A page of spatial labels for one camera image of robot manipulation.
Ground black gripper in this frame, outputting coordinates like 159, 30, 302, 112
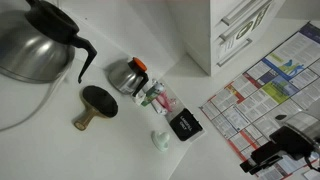
239, 125, 315, 175

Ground white cabinet door with sign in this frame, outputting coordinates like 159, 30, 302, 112
210, 0, 284, 64

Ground white paper sheet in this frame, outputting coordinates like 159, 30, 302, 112
302, 168, 320, 180

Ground black landfill bin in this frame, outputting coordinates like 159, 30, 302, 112
168, 107, 204, 142

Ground mint green round object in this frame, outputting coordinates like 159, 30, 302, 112
151, 130, 172, 153

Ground pink sugar packets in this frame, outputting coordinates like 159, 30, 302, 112
151, 91, 178, 116

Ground green and white packet box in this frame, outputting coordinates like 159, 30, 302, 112
140, 79, 165, 108

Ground green stay safe sign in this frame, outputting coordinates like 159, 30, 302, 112
217, 3, 272, 62

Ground small white cup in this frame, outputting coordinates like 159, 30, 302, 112
132, 91, 148, 107

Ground steel coffee pot orange lid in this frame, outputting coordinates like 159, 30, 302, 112
107, 56, 150, 98

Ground black metal ladle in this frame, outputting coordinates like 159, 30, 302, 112
0, 0, 98, 84

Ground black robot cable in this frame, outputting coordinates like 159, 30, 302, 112
303, 151, 320, 174

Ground large printed wall poster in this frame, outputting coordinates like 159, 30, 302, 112
199, 21, 320, 180

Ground thin grey cord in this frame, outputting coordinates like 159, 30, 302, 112
0, 63, 75, 132

